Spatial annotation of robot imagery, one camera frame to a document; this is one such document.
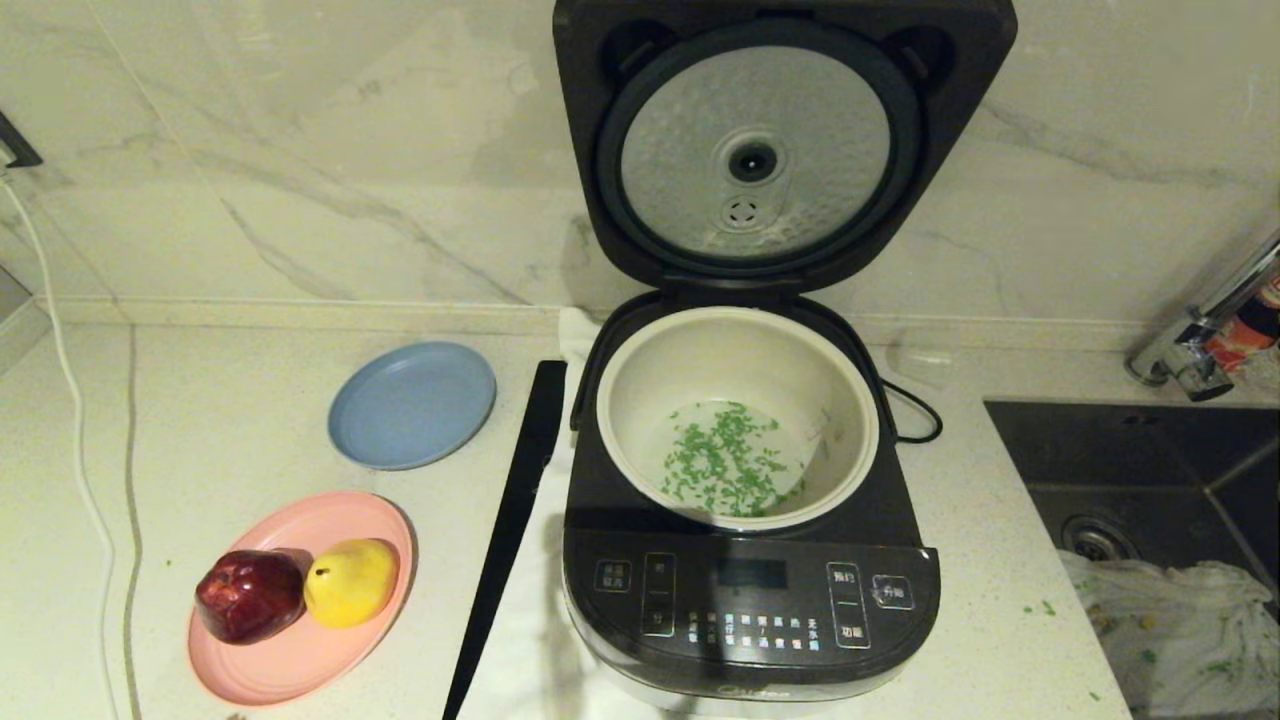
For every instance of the chopped green vegetables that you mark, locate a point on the chopped green vegetables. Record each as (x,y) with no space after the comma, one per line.
(725,465)

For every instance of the black rice cooker lid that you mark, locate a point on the black rice cooker lid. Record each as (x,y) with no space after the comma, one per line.
(600,100)

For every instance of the white inner pot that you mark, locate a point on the white inner pot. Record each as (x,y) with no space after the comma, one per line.
(640,400)

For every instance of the black rice cooker base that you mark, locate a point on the black rice cooker base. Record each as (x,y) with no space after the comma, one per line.
(750,640)

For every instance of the long black flat strip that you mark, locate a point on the long black flat strip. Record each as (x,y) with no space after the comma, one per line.
(515,520)

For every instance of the blue plate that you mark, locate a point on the blue plate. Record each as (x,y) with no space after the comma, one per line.
(412,405)

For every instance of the yellow pear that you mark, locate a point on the yellow pear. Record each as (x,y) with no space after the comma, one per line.
(352,582)

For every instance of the red apple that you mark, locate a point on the red apple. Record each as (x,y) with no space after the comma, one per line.
(250,595)

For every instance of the pink plate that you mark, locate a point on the pink plate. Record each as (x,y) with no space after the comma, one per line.
(300,665)

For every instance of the round sink drain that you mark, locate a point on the round sink drain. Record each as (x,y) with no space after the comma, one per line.
(1095,540)

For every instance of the chrome faucet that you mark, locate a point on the chrome faucet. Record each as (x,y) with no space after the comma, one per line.
(1185,355)

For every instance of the white stained cloth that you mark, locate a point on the white stained cloth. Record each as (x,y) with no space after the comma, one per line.
(1170,630)

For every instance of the orange printed bottle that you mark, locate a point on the orange printed bottle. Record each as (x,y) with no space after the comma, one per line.
(1240,335)

